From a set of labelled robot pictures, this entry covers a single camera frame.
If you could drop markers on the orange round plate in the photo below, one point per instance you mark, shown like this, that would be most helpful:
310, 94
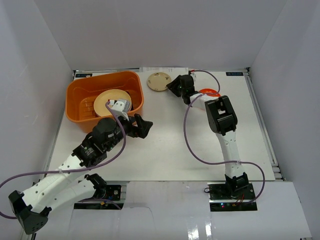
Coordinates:
208, 94

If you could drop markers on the orange plastic bin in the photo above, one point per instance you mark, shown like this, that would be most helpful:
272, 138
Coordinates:
82, 92

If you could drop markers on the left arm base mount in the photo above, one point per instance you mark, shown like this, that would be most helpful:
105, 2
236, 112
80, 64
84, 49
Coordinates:
112, 199

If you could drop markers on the small beige floral plate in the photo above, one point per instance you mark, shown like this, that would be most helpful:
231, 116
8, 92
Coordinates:
158, 81

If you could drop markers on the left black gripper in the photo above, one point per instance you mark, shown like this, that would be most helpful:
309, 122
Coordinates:
135, 126

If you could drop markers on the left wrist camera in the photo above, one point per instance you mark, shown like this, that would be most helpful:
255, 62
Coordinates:
119, 107

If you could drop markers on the yellow round plate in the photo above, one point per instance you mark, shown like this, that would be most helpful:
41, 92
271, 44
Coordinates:
112, 94

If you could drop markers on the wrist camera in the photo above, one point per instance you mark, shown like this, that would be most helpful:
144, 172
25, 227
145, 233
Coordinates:
119, 107
192, 74

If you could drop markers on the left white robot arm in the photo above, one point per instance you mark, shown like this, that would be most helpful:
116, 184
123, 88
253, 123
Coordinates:
71, 181

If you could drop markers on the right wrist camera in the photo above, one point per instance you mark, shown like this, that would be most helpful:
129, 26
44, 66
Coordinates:
192, 74

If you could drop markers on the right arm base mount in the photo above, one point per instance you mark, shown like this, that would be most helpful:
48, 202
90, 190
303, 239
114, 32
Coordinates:
222, 201

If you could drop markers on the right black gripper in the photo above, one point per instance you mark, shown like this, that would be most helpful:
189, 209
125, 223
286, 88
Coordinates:
174, 85

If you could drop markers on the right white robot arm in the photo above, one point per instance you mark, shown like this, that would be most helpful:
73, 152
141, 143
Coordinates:
222, 121

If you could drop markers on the white paper sheets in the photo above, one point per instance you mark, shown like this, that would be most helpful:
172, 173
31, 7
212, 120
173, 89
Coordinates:
166, 69

